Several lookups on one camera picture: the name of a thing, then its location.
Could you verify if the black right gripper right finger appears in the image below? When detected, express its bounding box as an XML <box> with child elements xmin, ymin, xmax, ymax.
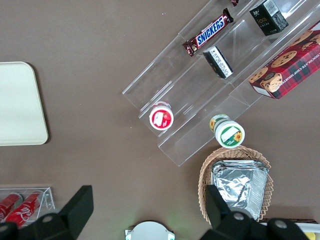
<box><xmin>199</xmin><ymin>184</ymin><xmax>312</xmax><ymax>240</ymax></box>

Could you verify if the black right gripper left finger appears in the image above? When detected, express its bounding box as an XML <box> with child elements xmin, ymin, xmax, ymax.
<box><xmin>0</xmin><ymin>184</ymin><xmax>95</xmax><ymax>240</ymax></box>

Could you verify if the light wicker basket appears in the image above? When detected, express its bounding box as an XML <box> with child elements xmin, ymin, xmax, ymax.
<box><xmin>198</xmin><ymin>146</ymin><xmax>275</xmax><ymax>223</ymax></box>

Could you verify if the cream plastic tray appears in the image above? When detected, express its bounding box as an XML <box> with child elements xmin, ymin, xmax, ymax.
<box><xmin>0</xmin><ymin>61</ymin><xmax>49</xmax><ymax>146</ymax></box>

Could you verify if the clear acrylic bottle rack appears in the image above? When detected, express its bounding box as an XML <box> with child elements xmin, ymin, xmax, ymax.
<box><xmin>0</xmin><ymin>186</ymin><xmax>56</xmax><ymax>226</ymax></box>

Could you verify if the aluminium foil container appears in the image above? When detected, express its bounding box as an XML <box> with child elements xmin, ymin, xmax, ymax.
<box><xmin>211</xmin><ymin>159</ymin><xmax>270</xmax><ymax>222</ymax></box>

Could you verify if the red cola bottle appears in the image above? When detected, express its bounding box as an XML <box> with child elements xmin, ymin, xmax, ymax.
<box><xmin>0</xmin><ymin>193</ymin><xmax>24</xmax><ymax>216</ymax></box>
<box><xmin>3</xmin><ymin>190</ymin><xmax>45</xmax><ymax>225</ymax></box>

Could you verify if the green lid sunflower cup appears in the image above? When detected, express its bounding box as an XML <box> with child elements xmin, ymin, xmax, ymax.
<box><xmin>209</xmin><ymin>113</ymin><xmax>246</xmax><ymax>149</ymax></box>

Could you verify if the red lid yogurt cup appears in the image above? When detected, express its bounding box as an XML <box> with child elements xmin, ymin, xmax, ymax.
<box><xmin>149</xmin><ymin>100</ymin><xmax>175</xmax><ymax>131</ymax></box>

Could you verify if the clear acrylic tiered stand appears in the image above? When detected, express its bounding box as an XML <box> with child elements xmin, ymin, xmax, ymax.
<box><xmin>121</xmin><ymin>0</ymin><xmax>320</xmax><ymax>168</ymax></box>

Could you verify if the small black carton box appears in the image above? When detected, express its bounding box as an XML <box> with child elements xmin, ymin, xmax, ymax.
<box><xmin>202</xmin><ymin>45</ymin><xmax>235</xmax><ymax>80</ymax></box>

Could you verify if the red chocolate chip cookie box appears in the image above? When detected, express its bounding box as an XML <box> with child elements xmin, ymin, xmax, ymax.
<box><xmin>248</xmin><ymin>21</ymin><xmax>320</xmax><ymax>100</ymax></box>

